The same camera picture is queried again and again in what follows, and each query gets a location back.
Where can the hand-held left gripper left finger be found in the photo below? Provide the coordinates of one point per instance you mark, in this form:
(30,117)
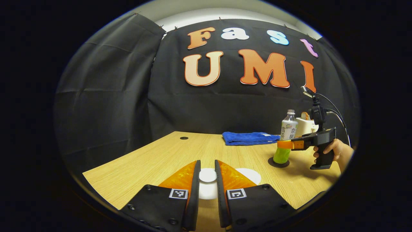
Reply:
(195,193)

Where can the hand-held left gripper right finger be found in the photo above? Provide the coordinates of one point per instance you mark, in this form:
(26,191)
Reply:
(220,193)

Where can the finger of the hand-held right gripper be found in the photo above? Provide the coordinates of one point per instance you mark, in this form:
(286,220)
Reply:
(289,144)

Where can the clear water bottle green label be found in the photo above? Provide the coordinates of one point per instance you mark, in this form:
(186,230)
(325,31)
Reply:
(289,129)

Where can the white teacup lid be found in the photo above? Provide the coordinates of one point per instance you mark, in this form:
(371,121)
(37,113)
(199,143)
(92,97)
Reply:
(207,175)

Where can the dark round coaster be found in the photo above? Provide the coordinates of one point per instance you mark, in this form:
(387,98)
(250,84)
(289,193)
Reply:
(272,163)

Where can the white teacup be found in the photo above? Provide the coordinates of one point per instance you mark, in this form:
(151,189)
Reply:
(252,175)

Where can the white toaster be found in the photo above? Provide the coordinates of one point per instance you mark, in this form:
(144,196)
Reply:
(304,127)

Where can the brown toast slice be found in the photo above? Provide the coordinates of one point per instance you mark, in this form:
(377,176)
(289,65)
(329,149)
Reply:
(303,115)
(308,116)

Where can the blue folded towel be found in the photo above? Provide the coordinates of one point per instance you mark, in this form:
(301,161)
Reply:
(248,138)

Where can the black backdrop cloth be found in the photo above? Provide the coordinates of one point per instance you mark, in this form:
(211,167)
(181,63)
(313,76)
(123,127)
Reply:
(209,109)

